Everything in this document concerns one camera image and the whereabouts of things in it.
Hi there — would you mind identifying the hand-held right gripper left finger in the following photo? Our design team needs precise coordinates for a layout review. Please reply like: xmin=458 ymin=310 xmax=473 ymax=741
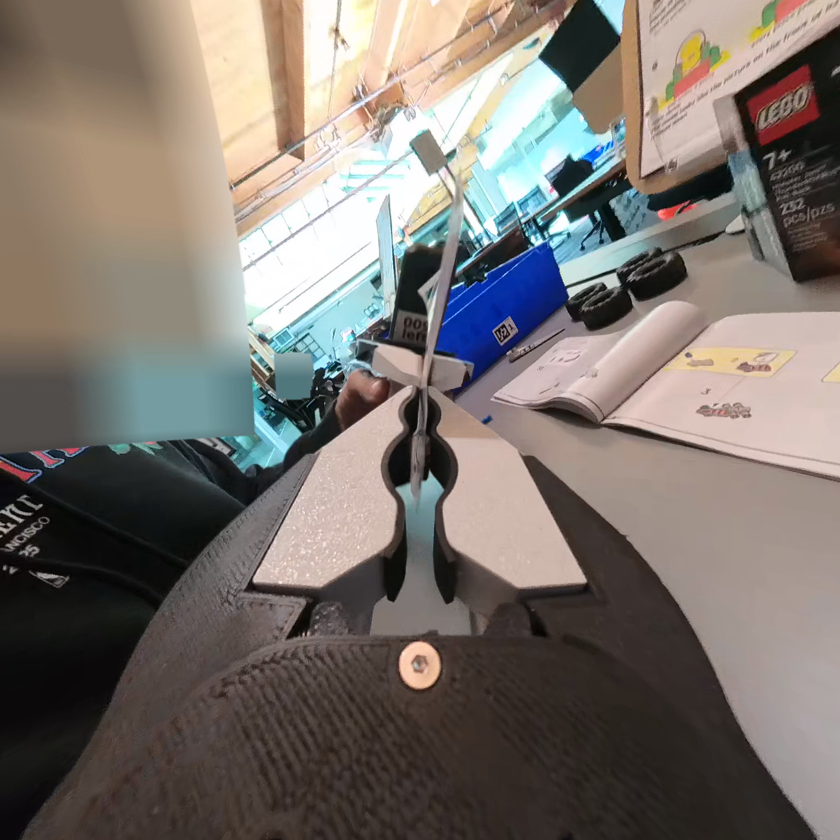
xmin=251 ymin=386 xmax=421 ymax=603

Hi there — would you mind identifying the cardboard sign board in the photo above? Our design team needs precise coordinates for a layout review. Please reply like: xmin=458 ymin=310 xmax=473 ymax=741
xmin=620 ymin=0 xmax=840 ymax=196

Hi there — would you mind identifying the black office chair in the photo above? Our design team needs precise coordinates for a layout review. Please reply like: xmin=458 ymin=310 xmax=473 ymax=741
xmin=577 ymin=197 xmax=627 ymax=249

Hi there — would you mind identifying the wooden background table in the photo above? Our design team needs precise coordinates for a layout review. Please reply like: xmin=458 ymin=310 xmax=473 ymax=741
xmin=538 ymin=161 xmax=634 ymax=227

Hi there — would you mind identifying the white standing panel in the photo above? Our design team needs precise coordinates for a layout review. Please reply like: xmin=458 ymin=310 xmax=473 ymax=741
xmin=375 ymin=196 xmax=399 ymax=342

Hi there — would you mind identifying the person's left hand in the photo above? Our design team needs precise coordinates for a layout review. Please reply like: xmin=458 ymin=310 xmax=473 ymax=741
xmin=336 ymin=369 xmax=393 ymax=429

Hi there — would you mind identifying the open instruction booklet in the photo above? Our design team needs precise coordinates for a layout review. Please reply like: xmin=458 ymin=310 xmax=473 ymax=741
xmin=492 ymin=301 xmax=840 ymax=480

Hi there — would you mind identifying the grey desk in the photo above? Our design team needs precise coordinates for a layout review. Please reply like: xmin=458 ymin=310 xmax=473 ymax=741
xmin=453 ymin=217 xmax=840 ymax=840

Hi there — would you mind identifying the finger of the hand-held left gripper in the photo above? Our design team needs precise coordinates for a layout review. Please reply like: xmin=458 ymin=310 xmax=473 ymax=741
xmin=430 ymin=354 xmax=473 ymax=396
xmin=373 ymin=344 xmax=426 ymax=396

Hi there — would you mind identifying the person's left forearm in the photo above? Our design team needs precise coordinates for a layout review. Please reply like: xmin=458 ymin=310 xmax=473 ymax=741
xmin=239 ymin=410 xmax=345 ymax=506

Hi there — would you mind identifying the sticker sheet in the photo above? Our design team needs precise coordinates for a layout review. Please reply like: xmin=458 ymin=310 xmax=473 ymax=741
xmin=408 ymin=130 xmax=468 ymax=509

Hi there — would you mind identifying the black toy set box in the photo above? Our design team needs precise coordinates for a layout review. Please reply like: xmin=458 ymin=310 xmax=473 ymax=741
xmin=714 ymin=46 xmax=840 ymax=284

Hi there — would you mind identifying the small grey tool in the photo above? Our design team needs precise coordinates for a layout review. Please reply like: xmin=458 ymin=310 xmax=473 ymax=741
xmin=507 ymin=328 xmax=567 ymax=363

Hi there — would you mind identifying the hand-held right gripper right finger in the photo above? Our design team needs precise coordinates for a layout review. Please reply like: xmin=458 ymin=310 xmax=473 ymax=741
xmin=423 ymin=392 xmax=589 ymax=605

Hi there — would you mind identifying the blue bin with tag label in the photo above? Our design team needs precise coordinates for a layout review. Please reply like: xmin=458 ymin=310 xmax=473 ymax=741
xmin=433 ymin=241 xmax=571 ymax=396

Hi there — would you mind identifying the black toy tyre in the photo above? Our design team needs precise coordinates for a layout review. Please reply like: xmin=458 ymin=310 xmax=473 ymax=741
xmin=617 ymin=248 xmax=665 ymax=280
xmin=566 ymin=282 xmax=608 ymax=319
xmin=581 ymin=285 xmax=634 ymax=331
xmin=626 ymin=252 xmax=688 ymax=301

